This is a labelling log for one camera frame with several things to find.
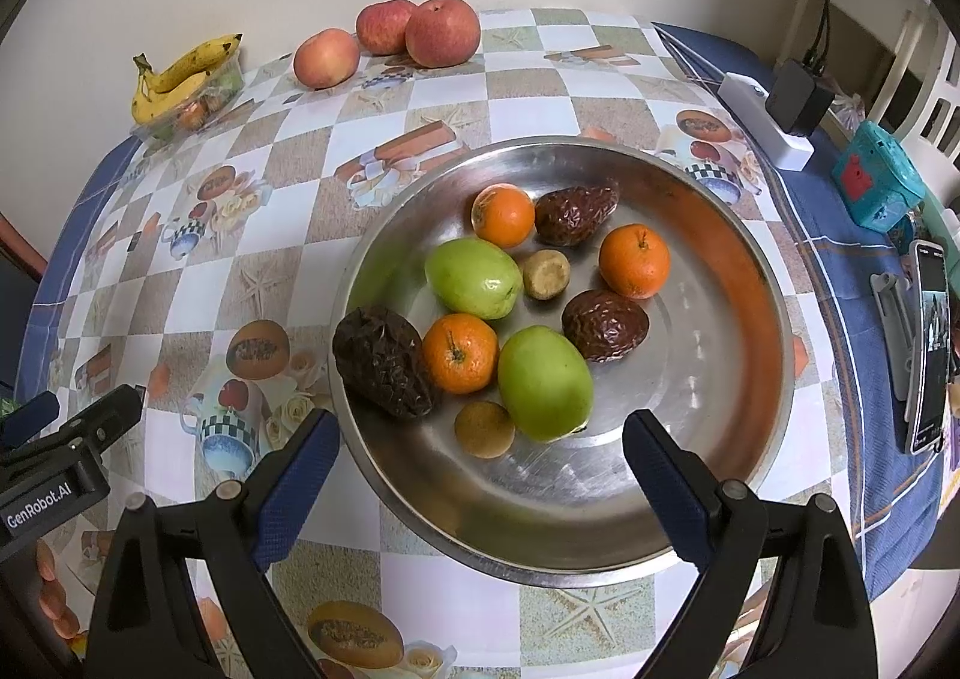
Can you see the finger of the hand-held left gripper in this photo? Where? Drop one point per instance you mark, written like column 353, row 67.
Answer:
column 109, row 412
column 30, row 416

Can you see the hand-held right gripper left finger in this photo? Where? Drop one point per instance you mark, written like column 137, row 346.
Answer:
column 295, row 493

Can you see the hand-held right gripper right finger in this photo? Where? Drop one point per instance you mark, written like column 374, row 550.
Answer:
column 661, row 478

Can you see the stainless steel bowl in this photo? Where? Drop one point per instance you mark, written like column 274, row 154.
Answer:
column 637, row 439

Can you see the large green jujube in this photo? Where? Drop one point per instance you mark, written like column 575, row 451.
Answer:
column 545, row 382

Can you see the large brown wrinkled avocado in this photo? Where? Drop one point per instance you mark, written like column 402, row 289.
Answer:
column 384, row 362

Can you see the small olive-brown fruit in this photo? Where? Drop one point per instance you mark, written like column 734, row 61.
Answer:
column 485, row 427

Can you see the small tan fruit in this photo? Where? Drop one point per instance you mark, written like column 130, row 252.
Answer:
column 546, row 274

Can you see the orange mandarin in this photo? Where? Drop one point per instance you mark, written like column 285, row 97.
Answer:
column 460, row 353
column 634, row 261
column 503, row 215

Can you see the blue tablecloth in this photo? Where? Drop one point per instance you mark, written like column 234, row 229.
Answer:
column 840, row 289

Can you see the checked printed tablecloth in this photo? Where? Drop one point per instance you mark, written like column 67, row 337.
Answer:
column 300, row 214

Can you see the grey phone stand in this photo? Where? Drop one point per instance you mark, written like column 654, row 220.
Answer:
column 892, row 319

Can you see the smartphone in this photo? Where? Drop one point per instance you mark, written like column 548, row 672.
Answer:
column 930, row 341

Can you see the clear plastic container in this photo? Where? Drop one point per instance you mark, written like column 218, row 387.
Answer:
column 226, row 86

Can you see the yellow banana bunch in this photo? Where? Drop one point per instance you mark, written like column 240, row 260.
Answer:
column 191, row 65

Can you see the teal box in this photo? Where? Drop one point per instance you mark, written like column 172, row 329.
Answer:
column 874, row 176

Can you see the white power strip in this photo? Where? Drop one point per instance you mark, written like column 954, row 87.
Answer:
column 739, row 90

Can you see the black charger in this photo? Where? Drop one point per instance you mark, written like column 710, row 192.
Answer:
column 802, row 97

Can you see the pale pink apple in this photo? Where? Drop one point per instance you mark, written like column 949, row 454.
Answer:
column 325, row 57

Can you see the large red apple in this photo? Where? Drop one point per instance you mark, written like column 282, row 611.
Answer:
column 442, row 31

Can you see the white wooden chair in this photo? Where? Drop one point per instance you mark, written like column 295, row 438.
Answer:
column 911, row 60

